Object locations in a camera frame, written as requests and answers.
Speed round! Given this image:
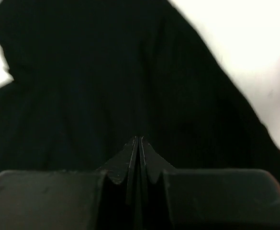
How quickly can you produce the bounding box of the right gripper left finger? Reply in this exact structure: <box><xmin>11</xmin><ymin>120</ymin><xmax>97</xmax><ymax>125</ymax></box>
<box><xmin>0</xmin><ymin>137</ymin><xmax>138</xmax><ymax>230</ymax></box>

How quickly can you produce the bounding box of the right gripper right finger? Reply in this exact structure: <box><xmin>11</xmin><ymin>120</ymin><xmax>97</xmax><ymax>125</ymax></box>
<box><xmin>139</xmin><ymin>138</ymin><xmax>280</xmax><ymax>230</ymax></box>

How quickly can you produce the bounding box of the black t-shirt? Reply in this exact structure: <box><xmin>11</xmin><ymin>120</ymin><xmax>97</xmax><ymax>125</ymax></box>
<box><xmin>0</xmin><ymin>0</ymin><xmax>280</xmax><ymax>183</ymax></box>

